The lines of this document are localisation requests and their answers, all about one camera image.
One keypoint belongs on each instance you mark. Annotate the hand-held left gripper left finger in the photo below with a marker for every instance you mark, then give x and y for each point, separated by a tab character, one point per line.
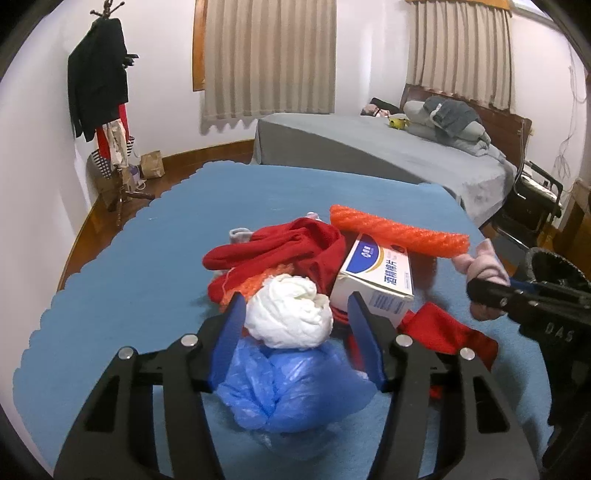
228	341

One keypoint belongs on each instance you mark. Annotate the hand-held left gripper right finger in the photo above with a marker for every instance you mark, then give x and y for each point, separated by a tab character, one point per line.
367	341

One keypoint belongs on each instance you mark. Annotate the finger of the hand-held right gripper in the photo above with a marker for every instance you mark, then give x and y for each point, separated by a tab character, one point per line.
524	287
489	293

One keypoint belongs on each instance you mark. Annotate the small red cloth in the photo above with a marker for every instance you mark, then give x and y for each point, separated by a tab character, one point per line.
443	332

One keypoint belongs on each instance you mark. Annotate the white tissue wad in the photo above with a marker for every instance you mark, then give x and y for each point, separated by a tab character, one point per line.
286	314

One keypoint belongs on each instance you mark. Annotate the white and blue carton box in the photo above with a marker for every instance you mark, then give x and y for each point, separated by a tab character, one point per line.
369	277

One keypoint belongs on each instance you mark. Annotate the blue plastic bag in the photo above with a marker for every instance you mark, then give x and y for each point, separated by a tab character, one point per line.
277	387

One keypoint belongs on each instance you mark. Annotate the large orange foam net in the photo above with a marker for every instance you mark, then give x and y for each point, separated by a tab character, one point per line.
397	230

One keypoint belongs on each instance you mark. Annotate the small orange foam net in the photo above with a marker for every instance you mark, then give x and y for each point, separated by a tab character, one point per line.
235	290

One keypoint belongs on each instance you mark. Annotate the black folding chair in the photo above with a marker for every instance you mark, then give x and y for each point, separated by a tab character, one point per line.
535	203

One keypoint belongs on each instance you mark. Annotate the crumpled clear plastic wrapper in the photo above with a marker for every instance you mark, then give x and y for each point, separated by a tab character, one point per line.
241	234

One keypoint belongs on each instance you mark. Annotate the grey quilt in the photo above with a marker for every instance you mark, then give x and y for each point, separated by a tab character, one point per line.
471	138

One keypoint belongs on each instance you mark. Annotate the pile of grey bedding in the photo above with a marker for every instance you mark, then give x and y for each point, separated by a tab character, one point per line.
508	124

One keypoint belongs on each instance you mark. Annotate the wooden coat rack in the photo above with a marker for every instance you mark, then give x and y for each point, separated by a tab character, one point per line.
121	194

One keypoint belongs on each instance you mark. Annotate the dark grey clothes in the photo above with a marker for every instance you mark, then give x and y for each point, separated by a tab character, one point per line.
455	113

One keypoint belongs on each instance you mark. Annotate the bed with grey sheet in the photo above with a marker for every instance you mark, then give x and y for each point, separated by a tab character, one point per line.
369	147

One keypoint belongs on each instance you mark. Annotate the light grey pillow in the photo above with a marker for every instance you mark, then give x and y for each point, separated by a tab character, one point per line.
415	117

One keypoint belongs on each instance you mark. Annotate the brown paper bag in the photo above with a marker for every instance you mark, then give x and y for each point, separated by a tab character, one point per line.
152	165

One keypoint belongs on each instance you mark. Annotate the yellow toy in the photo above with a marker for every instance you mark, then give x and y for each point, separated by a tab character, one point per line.
398	123

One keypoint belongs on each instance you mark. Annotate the pink item on bed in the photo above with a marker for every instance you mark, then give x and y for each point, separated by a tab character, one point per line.
375	110

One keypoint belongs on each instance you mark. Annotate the striped bag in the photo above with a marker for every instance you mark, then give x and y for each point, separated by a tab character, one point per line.
99	166

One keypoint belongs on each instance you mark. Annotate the floral cream cloth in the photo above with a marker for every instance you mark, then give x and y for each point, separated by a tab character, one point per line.
117	141

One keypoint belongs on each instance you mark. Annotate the red hanging garment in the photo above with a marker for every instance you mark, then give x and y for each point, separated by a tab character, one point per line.
102	143

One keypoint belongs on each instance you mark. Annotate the narrow beige curtain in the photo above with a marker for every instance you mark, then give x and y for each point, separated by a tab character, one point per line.
461	50

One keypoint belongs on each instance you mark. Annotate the wide beige curtain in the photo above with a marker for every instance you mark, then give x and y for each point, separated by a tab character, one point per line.
268	60

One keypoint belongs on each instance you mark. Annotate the black jacket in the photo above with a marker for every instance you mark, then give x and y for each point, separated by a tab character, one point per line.
97	78

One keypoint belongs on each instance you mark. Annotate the wooden window frame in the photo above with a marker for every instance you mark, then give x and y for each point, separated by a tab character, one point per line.
200	46

